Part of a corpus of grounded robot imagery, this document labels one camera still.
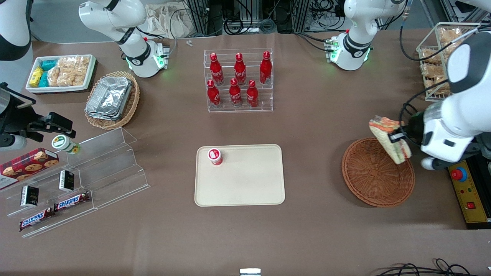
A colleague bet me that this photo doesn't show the triangle sandwich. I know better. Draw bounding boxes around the triangle sandwich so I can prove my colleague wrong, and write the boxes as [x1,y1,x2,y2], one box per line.
[369,116,413,165]

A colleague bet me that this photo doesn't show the red plaid cookie box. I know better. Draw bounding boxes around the red plaid cookie box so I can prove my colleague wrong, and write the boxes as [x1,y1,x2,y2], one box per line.
[0,148,60,191]

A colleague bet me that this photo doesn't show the green lidded white cup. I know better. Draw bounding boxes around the green lidded white cup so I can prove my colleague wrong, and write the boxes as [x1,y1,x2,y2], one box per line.
[51,135,81,155]

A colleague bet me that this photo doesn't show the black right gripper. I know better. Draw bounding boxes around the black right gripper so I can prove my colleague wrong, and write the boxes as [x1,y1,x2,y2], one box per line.
[0,85,76,138]

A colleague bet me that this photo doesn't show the white wire rack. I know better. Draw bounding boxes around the white wire rack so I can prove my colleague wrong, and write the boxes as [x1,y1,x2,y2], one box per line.
[416,22,481,102]

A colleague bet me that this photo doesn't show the Snickers chocolate bar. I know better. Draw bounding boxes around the Snickers chocolate bar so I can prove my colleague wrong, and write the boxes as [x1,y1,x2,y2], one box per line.
[19,207,55,232]
[53,191,91,212]

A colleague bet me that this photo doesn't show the black floor cables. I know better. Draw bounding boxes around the black floor cables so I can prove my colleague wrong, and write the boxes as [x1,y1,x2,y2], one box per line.
[374,258,491,276]

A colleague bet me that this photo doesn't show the beige cloth bag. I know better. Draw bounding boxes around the beige cloth bag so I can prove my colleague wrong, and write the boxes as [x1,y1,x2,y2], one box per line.
[144,3,194,39]

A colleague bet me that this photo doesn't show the clear acrylic stepped shelf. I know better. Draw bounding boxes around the clear acrylic stepped shelf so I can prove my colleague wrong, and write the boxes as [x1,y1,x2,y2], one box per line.
[0,127,150,239]

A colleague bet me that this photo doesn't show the black looped table cable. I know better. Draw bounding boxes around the black looped table cable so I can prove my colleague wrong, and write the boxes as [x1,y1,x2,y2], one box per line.
[401,102,422,116]

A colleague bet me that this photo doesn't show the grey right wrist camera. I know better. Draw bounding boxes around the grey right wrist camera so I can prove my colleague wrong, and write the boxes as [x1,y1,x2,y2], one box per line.
[0,134,28,151]

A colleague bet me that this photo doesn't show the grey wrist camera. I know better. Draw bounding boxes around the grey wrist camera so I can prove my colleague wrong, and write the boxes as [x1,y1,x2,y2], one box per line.
[0,134,28,151]
[420,156,451,171]

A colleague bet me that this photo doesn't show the grey coiled cable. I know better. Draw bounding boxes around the grey coiled cable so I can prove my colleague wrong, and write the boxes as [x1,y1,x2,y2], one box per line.
[224,17,277,35]

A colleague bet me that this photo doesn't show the small black snack box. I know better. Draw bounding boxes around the small black snack box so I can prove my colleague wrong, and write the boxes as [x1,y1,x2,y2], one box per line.
[58,170,75,192]
[20,185,39,208]

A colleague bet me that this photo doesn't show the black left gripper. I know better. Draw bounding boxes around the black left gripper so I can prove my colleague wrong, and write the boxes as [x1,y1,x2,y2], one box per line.
[387,111,427,148]

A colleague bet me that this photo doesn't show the oval light wicker basket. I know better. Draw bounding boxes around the oval light wicker basket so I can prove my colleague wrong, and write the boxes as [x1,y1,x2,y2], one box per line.
[84,71,140,130]

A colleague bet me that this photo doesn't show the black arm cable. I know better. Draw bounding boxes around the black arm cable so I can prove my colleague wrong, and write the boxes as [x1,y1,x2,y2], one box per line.
[399,0,482,133]

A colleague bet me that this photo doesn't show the white rectangular snack bin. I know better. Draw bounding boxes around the white rectangular snack bin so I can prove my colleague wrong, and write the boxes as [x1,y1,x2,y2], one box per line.
[25,54,97,94]

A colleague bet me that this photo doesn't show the yellow snack packet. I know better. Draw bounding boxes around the yellow snack packet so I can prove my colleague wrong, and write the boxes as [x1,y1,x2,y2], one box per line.
[30,67,44,87]

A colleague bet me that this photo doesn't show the beige plastic tray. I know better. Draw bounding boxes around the beige plastic tray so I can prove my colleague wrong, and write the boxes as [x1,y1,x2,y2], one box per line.
[194,144,286,207]

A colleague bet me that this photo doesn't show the round brown wicker basket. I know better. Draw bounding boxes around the round brown wicker basket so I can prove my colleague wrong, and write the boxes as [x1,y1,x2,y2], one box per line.
[341,137,415,208]

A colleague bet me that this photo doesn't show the red cola bottle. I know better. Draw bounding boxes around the red cola bottle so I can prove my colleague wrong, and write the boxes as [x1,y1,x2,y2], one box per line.
[246,80,259,108]
[207,80,222,108]
[209,53,224,86]
[234,53,247,85]
[229,78,243,108]
[259,51,273,85]

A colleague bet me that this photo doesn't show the clear acrylic bottle rack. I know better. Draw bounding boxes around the clear acrylic bottle rack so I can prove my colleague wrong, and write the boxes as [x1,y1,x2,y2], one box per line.
[204,48,274,113]

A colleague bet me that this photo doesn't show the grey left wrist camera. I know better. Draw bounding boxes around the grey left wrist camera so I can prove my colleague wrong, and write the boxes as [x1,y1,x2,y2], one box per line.
[420,156,451,171]

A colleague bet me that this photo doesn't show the stacked aluminium foil trays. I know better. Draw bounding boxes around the stacked aluminium foil trays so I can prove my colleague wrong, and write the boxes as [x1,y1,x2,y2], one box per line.
[85,76,133,122]

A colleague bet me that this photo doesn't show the clear rice cracker bag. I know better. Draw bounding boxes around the clear rice cracker bag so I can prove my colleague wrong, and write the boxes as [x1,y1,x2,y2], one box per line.
[58,70,76,87]
[48,67,62,87]
[75,56,91,87]
[58,57,77,72]

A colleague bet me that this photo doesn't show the black yellow control box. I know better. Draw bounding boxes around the black yellow control box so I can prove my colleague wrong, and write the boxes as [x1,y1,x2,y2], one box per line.
[447,155,491,230]

